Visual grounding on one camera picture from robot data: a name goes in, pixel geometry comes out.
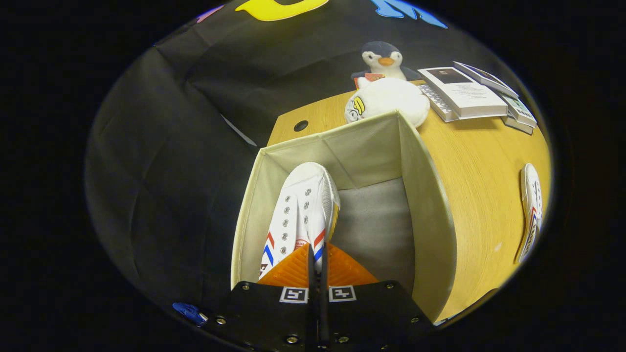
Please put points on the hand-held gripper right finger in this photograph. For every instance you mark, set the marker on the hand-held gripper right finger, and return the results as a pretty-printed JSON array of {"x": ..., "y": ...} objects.
[{"x": 371, "y": 313}]

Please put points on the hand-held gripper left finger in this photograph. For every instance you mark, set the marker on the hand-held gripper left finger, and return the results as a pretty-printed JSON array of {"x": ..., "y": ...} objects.
[{"x": 269, "y": 313}]

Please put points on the grey fabric storage box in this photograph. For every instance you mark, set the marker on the grey fabric storage box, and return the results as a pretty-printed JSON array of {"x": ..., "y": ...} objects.
[{"x": 430, "y": 220}]

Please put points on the white canvas shoe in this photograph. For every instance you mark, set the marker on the white canvas shoe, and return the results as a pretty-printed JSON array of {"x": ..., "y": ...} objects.
[
  {"x": 530, "y": 205},
  {"x": 303, "y": 195}
]

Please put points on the small blue object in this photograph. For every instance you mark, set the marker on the small blue object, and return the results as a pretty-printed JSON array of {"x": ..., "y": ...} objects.
[{"x": 188, "y": 313}]

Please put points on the white spiral-bound book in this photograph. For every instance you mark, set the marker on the white spiral-bound book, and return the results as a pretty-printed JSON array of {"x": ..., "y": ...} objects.
[{"x": 437, "y": 105}]

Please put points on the white plush toy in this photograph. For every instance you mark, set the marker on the white plush toy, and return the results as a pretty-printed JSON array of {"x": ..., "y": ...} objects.
[{"x": 391, "y": 95}]

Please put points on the dark-covered book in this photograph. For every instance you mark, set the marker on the dark-covered book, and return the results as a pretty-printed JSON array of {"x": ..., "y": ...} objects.
[{"x": 518, "y": 127}]

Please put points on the white book with dark picture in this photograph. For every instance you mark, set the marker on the white book with dark picture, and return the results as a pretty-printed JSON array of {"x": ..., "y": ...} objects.
[{"x": 464, "y": 90}]

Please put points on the book with teal cover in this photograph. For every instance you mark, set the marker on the book with teal cover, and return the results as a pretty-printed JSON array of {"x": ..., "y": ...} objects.
[{"x": 521, "y": 111}]

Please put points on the penguin plush toy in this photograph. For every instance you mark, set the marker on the penguin plush toy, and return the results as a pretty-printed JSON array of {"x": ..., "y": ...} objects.
[{"x": 384, "y": 54}]

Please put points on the book with blue picture cover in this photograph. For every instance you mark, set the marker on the book with blue picture cover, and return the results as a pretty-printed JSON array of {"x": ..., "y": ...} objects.
[{"x": 484, "y": 76}]

